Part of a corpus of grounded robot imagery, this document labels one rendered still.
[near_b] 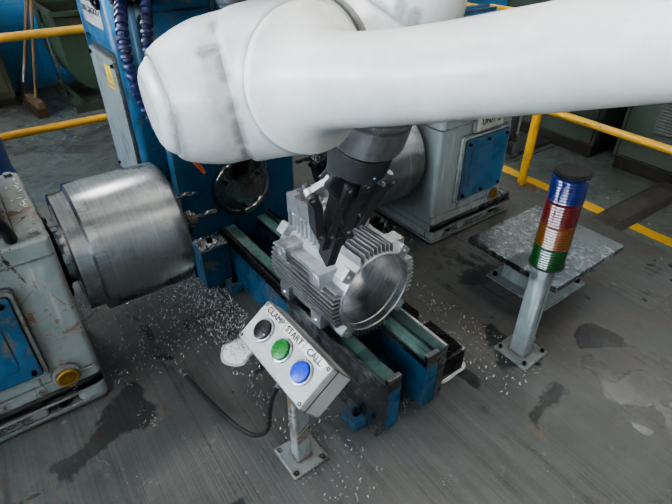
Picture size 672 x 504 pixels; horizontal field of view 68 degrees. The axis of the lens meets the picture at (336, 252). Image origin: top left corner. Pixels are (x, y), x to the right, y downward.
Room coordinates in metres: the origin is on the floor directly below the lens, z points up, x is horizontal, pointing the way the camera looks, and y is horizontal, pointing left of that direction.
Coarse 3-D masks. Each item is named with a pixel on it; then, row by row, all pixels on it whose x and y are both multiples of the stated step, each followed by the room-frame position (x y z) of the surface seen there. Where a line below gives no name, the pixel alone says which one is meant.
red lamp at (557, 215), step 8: (544, 208) 0.76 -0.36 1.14; (552, 208) 0.74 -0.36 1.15; (560, 208) 0.73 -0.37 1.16; (568, 208) 0.72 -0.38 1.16; (576, 208) 0.72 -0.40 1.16; (544, 216) 0.75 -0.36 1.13; (552, 216) 0.73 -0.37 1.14; (560, 216) 0.73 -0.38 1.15; (568, 216) 0.72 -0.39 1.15; (576, 216) 0.73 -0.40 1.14; (552, 224) 0.73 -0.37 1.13; (560, 224) 0.72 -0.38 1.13; (568, 224) 0.72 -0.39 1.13; (576, 224) 0.74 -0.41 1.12
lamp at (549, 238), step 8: (544, 224) 0.74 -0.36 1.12; (544, 232) 0.74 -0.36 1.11; (552, 232) 0.73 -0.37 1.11; (560, 232) 0.72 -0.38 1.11; (568, 232) 0.72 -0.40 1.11; (536, 240) 0.75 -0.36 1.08; (544, 240) 0.74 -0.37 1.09; (552, 240) 0.73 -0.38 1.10; (560, 240) 0.72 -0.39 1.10; (568, 240) 0.73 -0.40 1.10; (544, 248) 0.73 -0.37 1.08; (552, 248) 0.72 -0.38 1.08; (560, 248) 0.72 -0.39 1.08; (568, 248) 0.73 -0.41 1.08
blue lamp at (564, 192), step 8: (552, 176) 0.76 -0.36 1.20; (552, 184) 0.75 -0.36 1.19; (560, 184) 0.74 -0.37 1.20; (568, 184) 0.73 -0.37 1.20; (576, 184) 0.72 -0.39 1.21; (584, 184) 0.73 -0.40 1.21; (552, 192) 0.75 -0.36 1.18; (560, 192) 0.73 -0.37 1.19; (568, 192) 0.73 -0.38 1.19; (576, 192) 0.72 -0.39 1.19; (584, 192) 0.73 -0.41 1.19; (552, 200) 0.74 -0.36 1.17; (560, 200) 0.73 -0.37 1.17; (568, 200) 0.72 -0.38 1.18; (576, 200) 0.72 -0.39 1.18; (584, 200) 0.73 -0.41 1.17
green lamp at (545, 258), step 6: (534, 246) 0.76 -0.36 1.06; (540, 246) 0.74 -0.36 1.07; (534, 252) 0.75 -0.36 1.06; (540, 252) 0.74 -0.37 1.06; (546, 252) 0.73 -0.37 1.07; (552, 252) 0.72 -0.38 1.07; (558, 252) 0.72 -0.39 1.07; (564, 252) 0.73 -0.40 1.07; (534, 258) 0.74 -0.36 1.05; (540, 258) 0.73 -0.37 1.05; (546, 258) 0.73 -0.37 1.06; (552, 258) 0.72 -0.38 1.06; (558, 258) 0.72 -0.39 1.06; (564, 258) 0.73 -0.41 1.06; (534, 264) 0.74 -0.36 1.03; (540, 264) 0.73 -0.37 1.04; (546, 264) 0.73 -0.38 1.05; (552, 264) 0.72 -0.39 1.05; (558, 264) 0.72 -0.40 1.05; (546, 270) 0.73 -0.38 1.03; (552, 270) 0.72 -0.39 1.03
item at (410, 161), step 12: (408, 144) 1.13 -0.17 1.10; (420, 144) 1.16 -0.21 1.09; (312, 156) 1.15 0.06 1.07; (324, 156) 1.16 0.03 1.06; (408, 156) 1.12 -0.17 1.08; (420, 156) 1.15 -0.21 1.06; (312, 168) 1.22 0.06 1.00; (324, 168) 1.17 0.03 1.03; (396, 168) 1.09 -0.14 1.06; (408, 168) 1.11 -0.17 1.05; (420, 168) 1.15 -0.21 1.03; (408, 180) 1.11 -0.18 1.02; (396, 192) 1.10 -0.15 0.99; (408, 192) 1.15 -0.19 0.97
